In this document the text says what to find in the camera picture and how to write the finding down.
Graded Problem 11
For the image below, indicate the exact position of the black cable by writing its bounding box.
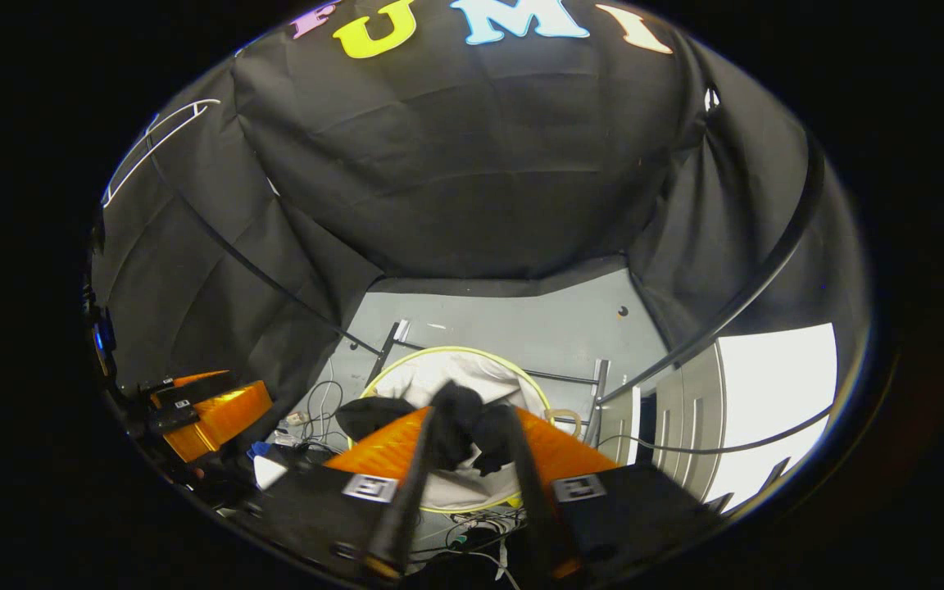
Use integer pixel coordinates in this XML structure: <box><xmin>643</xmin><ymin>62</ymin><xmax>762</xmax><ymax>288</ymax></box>
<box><xmin>599</xmin><ymin>404</ymin><xmax>835</xmax><ymax>456</ymax></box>

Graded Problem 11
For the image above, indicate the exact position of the white plastic hanger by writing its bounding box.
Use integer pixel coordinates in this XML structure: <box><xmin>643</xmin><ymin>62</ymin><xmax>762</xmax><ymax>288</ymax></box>
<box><xmin>102</xmin><ymin>98</ymin><xmax>223</xmax><ymax>207</ymax></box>

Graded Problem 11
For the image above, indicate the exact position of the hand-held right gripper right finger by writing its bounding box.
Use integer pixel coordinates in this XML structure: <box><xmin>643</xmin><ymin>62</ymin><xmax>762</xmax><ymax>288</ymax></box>
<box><xmin>505</xmin><ymin>406</ymin><xmax>723</xmax><ymax>583</ymax></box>

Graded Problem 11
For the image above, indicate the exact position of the black knit garment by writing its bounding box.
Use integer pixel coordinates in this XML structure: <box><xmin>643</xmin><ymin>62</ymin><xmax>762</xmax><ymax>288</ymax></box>
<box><xmin>334</xmin><ymin>381</ymin><xmax>522</xmax><ymax>478</ymax></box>

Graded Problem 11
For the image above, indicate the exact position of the black metal clothes rack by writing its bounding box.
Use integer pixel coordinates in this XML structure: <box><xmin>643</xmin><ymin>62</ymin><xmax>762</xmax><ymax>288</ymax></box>
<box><xmin>144</xmin><ymin>131</ymin><xmax>827</xmax><ymax>450</ymax></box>

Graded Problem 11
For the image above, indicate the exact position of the white box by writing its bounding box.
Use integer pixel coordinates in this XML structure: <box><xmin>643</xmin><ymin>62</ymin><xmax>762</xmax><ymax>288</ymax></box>
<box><xmin>253</xmin><ymin>453</ymin><xmax>289</xmax><ymax>490</ymax></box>

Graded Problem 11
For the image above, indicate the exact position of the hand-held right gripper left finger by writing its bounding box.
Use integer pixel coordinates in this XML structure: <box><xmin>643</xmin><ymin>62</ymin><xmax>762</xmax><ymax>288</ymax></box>
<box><xmin>255</xmin><ymin>406</ymin><xmax>440</xmax><ymax>583</ymax></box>

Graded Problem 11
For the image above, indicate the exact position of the tangle of floor cables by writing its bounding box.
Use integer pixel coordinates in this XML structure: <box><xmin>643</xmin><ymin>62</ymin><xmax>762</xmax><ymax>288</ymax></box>
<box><xmin>427</xmin><ymin>508</ymin><xmax>526</xmax><ymax>590</ymax></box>
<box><xmin>275</xmin><ymin>379</ymin><xmax>358</xmax><ymax>456</ymax></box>

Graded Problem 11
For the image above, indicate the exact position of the white laundry hamper yellow rim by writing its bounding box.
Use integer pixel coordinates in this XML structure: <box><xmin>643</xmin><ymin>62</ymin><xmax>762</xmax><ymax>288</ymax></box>
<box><xmin>347</xmin><ymin>346</ymin><xmax>583</xmax><ymax>515</ymax></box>

